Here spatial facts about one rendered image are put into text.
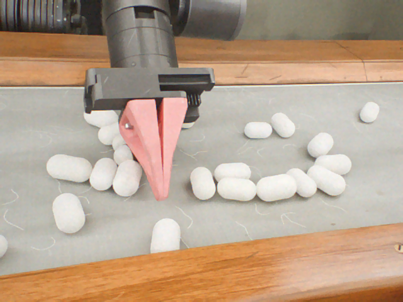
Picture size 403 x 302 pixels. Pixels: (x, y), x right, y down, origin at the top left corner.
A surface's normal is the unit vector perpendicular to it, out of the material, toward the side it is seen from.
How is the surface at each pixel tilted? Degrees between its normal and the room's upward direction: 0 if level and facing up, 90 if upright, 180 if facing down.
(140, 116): 63
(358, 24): 89
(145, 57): 42
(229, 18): 92
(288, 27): 89
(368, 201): 0
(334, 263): 0
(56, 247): 0
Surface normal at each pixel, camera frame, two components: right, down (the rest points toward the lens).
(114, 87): 0.29, -0.28
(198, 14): 0.40, 0.48
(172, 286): 0.13, -0.84
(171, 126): 0.33, 0.09
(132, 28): -0.09, -0.23
